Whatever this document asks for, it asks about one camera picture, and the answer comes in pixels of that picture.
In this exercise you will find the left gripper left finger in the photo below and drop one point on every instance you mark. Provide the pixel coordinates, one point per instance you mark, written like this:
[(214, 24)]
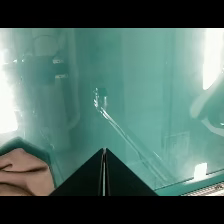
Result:
[(87, 180)]

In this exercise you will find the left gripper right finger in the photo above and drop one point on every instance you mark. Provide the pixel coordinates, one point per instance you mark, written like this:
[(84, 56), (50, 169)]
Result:
[(124, 181)]

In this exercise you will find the tan garment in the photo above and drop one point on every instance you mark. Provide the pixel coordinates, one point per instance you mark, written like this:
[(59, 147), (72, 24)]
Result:
[(23, 173)]

